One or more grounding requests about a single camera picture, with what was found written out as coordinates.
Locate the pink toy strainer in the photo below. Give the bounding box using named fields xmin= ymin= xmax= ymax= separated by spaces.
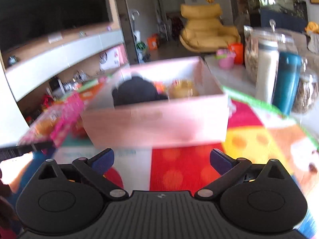
xmin=18 ymin=92 xmax=84 ymax=147

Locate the yellow plush toy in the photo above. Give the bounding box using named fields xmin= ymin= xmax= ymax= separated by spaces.
xmin=168 ymin=79 xmax=199 ymax=99

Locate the colourful cartoon play mat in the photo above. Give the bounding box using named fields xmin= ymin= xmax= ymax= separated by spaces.
xmin=15 ymin=79 xmax=319 ymax=205

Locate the pink cardboard box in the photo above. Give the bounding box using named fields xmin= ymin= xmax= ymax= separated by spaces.
xmin=81 ymin=57 xmax=229 ymax=149

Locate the black cloth item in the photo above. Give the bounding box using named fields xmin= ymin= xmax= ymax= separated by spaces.
xmin=112 ymin=76 xmax=168 ymax=107

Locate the white side table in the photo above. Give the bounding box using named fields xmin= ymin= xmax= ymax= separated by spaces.
xmin=204 ymin=55 xmax=318 ymax=139

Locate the small glass jar of grains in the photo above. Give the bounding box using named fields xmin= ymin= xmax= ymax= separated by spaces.
xmin=292 ymin=58 xmax=318 ymax=114

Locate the pink toy bucket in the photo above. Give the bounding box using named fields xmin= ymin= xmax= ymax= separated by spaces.
xmin=215 ymin=49 xmax=236 ymax=70

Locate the white canister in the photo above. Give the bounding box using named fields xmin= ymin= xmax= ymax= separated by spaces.
xmin=254 ymin=28 xmax=296 ymax=104

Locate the teal thermos bottle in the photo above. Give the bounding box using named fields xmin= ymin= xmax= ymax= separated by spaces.
xmin=273 ymin=51 xmax=302 ymax=115

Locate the orange round toy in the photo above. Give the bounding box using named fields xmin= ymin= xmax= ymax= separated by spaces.
xmin=228 ymin=43 xmax=244 ymax=65

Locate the glass jar of nuts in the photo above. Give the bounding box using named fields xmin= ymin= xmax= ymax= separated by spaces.
xmin=244 ymin=25 xmax=264 ymax=84

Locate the yellow lounge chair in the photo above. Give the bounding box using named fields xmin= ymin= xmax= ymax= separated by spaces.
xmin=179 ymin=3 xmax=241 ymax=53

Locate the black television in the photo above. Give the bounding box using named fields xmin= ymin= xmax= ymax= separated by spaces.
xmin=1 ymin=0 xmax=112 ymax=52

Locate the dark blue cabinet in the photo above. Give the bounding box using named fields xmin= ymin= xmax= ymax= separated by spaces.
xmin=260 ymin=9 xmax=308 ymax=32

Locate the white wall shelf unit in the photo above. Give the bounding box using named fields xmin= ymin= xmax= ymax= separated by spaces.
xmin=1 ymin=25 xmax=124 ymax=119

